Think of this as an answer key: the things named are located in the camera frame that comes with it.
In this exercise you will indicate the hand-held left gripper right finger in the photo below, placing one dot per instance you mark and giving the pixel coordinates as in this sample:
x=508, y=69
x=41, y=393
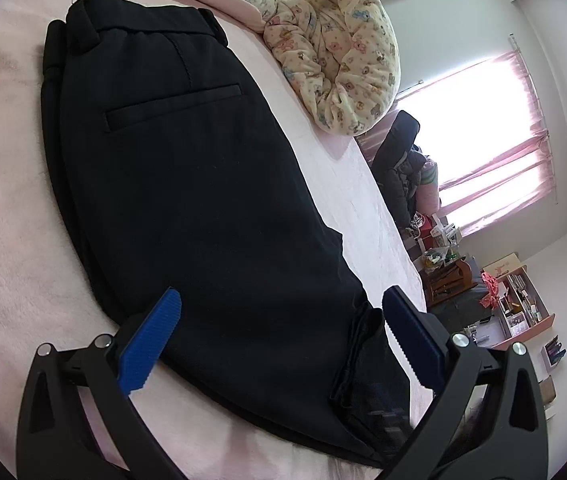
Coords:
x=413, y=340

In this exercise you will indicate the red cloth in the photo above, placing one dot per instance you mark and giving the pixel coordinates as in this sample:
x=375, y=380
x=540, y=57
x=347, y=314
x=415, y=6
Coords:
x=492, y=290

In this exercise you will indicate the dark grey cabinet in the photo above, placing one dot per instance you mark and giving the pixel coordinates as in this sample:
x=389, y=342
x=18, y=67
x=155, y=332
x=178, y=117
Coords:
x=463, y=305

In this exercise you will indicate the pink cushion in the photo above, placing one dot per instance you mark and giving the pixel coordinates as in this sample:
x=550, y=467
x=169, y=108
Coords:
x=429, y=190

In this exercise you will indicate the wooden chair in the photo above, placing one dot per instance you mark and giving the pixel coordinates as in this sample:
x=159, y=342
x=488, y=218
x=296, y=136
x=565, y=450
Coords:
x=446, y=280

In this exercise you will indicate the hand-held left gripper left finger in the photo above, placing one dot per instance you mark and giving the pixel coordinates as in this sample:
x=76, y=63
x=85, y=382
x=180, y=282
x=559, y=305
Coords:
x=151, y=342

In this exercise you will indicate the pink fleece blanket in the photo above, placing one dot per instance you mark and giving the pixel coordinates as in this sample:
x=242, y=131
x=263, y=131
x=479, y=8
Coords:
x=8, y=240

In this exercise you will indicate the black pants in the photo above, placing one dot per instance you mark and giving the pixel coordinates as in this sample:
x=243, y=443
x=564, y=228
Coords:
x=203, y=210

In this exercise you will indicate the pink curtain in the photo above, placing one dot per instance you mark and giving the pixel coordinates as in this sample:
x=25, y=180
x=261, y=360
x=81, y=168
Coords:
x=493, y=160

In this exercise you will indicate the pink bookshelf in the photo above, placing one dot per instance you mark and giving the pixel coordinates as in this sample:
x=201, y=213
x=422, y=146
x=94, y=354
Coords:
x=521, y=300

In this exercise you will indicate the rolled bear print comforter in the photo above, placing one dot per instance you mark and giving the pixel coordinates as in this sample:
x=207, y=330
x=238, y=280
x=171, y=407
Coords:
x=343, y=50

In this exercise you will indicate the dark jacket pile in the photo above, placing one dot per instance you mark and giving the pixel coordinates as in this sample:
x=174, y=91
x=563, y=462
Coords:
x=398, y=160

